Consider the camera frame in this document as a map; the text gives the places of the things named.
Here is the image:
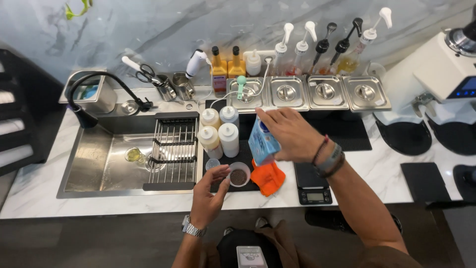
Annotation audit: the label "person's left hand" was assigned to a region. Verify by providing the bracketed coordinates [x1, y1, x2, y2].
[190, 165, 231, 229]

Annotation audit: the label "person's right hand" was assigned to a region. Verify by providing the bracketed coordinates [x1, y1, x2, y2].
[255, 107, 328, 164]

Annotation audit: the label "blue milk carton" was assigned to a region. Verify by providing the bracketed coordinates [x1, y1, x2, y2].
[248, 116, 282, 167]

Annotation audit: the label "silver metal wristwatch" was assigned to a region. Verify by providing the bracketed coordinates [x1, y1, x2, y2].
[181, 215, 208, 238]

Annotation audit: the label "dark grains in cup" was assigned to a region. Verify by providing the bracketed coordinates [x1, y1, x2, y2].
[231, 169, 248, 186]

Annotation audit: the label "black digital scale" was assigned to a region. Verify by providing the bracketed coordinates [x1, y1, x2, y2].
[293, 162, 334, 205]

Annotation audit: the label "black rubber bar mat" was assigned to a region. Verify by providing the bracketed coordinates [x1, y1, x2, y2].
[299, 111, 373, 152]
[203, 99, 262, 193]

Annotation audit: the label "orange cloth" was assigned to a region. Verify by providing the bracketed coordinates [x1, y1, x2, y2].
[250, 159, 286, 197]

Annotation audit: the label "person's black apron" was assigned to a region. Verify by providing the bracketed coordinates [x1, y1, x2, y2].
[216, 229, 284, 268]

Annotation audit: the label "yellowish squeeze bottle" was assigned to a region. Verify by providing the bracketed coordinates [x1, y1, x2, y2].
[200, 108, 222, 130]
[197, 126, 224, 160]

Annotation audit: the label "roll-up steel drying rack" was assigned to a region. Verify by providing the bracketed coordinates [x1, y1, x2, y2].
[143, 111, 200, 191]

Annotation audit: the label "steel sink drain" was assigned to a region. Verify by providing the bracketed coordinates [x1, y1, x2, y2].
[145, 153, 165, 172]

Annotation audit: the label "white chest-mounted phone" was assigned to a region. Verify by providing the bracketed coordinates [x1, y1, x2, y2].
[236, 245, 268, 268]

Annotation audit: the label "teal spoon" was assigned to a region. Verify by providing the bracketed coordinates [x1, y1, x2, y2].
[236, 75, 247, 101]

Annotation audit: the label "small white squeeze bottle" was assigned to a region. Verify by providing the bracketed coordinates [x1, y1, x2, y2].
[245, 49, 262, 77]

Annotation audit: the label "glass with yellow liquid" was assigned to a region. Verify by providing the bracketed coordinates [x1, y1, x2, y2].
[124, 147, 146, 164]

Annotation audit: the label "red syrup bottle white pump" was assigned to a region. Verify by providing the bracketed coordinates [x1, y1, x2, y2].
[286, 21, 318, 77]

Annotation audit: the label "yellow bottle black cap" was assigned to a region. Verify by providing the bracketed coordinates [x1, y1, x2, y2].
[228, 46, 247, 79]

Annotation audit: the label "yellow syrup bottle white pump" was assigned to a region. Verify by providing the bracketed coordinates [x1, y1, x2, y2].
[336, 7, 393, 76]

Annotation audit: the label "syrup bottle black pump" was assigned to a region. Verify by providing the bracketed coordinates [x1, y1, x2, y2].
[310, 22, 338, 76]
[321, 17, 364, 76]

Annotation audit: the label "person's brown clothing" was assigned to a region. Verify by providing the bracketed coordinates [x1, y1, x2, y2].
[201, 220, 422, 268]

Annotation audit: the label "yellow bottle with pink label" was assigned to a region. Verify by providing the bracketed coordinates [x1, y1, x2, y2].
[210, 46, 228, 98]

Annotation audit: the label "white cup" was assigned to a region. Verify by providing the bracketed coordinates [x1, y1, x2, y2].
[366, 62, 387, 81]

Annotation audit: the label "black round grinder tray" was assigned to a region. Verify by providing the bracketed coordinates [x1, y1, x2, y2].
[373, 113, 433, 156]
[425, 115, 476, 156]

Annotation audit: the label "stainless steel sink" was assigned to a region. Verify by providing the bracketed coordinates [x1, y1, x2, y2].
[56, 111, 204, 199]

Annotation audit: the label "steel milk pitcher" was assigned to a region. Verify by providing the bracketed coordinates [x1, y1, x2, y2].
[172, 72, 196, 101]

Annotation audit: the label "steel pitcher with tools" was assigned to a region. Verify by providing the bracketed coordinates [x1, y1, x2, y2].
[154, 74, 178, 102]

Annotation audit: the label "round steel glass rinser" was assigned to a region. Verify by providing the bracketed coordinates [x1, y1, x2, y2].
[120, 99, 140, 115]

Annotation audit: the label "white handheld frother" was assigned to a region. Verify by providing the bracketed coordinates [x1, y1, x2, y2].
[185, 49, 209, 80]

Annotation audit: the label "black square tamping mat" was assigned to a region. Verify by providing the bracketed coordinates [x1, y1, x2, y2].
[400, 162, 451, 203]

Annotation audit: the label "white coffee grinder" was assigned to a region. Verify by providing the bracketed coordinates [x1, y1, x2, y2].
[382, 4, 476, 126]

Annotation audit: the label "black sink faucet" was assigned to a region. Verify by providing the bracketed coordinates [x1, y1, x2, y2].
[66, 71, 154, 129]

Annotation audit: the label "steel rectangular container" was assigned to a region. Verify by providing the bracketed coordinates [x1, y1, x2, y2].
[58, 68, 118, 114]

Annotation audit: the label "black tamper stand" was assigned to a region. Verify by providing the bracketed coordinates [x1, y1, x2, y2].
[452, 165, 476, 202]

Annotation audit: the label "black shelf rack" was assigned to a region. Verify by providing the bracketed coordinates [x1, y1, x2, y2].
[0, 48, 66, 178]

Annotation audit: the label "green plant leaf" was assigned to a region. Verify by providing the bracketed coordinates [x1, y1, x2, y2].
[65, 0, 94, 21]

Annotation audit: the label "dark cord bracelets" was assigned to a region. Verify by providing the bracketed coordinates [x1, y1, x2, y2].
[311, 134, 346, 179]

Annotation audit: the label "white cable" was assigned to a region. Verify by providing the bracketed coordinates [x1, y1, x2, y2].
[209, 57, 274, 109]

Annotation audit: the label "white wall socket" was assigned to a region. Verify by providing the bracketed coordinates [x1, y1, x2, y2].
[243, 50, 278, 66]

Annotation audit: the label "black handled scissors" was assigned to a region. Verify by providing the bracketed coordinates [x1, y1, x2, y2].
[135, 64, 158, 85]

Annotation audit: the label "white handled tool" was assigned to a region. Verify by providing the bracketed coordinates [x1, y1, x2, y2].
[121, 56, 143, 73]

